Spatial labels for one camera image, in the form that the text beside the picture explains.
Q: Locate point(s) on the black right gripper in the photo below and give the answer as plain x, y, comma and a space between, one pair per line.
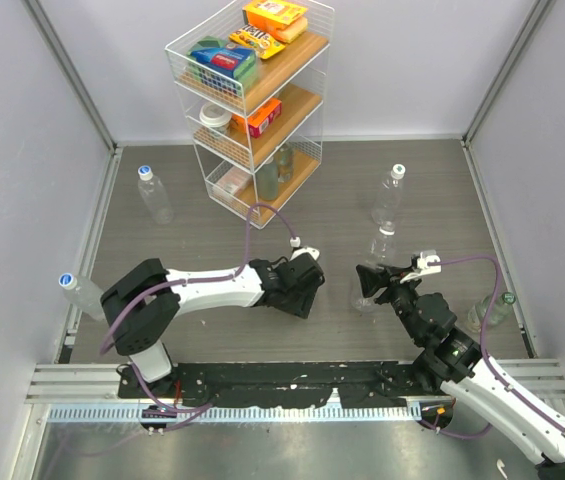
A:
372, 280

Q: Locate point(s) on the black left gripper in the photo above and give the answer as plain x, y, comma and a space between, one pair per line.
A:
302, 307

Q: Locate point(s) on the clear plastic bottle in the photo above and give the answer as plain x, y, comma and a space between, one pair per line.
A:
382, 251
388, 199
155, 198

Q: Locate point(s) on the blue and white bottle cap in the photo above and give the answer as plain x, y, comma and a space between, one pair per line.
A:
145, 173

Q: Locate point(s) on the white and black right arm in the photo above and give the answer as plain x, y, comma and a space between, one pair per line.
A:
536, 429

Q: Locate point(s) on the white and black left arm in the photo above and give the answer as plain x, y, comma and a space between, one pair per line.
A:
140, 306

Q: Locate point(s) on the green glass bottle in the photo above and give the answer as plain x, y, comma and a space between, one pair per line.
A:
502, 308

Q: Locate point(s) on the clear bottle with blue cap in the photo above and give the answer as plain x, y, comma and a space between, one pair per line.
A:
83, 293

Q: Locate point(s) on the glass jar, bottom shelf front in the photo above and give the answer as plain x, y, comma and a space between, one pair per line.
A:
267, 180

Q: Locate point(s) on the glass jar, shelf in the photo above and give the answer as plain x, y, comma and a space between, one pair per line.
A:
284, 158
267, 180

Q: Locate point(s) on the white box, bottom shelf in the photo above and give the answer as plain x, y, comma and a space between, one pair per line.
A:
231, 184

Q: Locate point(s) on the glass jar, bottom shelf back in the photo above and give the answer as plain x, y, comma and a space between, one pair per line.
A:
284, 158

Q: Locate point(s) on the orange box, middle shelf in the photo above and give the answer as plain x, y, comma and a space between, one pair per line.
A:
258, 122

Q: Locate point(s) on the white lidded paper cup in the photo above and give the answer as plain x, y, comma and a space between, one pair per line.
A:
216, 118

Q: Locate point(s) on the green and blue box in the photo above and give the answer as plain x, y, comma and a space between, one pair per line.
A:
224, 66

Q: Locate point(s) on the yellow sponge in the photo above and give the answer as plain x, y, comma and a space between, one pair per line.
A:
291, 32

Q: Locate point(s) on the yellow candy bag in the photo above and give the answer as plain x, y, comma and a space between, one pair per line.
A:
264, 44

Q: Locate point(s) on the orange snack box, top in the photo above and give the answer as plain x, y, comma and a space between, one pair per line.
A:
273, 14

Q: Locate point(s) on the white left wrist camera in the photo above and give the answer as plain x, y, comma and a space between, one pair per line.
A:
298, 249

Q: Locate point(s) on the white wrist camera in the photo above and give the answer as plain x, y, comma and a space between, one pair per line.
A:
426, 263
298, 249

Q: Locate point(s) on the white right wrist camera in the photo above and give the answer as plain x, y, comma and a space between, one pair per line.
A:
426, 263

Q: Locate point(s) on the white slotted cable duct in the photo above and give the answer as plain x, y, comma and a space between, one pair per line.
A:
331, 412

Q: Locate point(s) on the white wire shelf rack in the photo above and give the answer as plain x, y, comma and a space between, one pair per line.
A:
297, 77

